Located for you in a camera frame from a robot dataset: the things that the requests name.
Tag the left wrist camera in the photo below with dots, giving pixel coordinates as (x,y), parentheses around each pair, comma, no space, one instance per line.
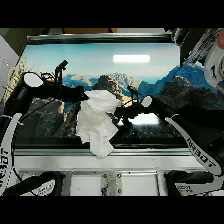
(61,68)

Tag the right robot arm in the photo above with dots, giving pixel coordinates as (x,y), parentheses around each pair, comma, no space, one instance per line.
(188,124)

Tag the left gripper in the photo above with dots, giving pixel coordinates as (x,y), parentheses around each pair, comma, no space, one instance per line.
(76,94)

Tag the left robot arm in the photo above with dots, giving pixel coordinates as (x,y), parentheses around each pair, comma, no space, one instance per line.
(20,97)

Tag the white long-sleeved shirt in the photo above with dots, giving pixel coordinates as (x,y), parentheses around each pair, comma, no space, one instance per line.
(96,120)

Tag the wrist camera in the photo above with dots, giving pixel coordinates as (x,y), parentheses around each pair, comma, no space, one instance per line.
(133,92)
(61,68)

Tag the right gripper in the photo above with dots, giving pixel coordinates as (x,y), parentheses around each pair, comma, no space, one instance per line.
(128,115)

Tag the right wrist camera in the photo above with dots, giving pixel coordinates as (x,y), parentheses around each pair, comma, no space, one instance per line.
(133,92)

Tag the heap of clothes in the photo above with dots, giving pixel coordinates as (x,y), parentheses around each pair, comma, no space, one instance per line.
(200,46)

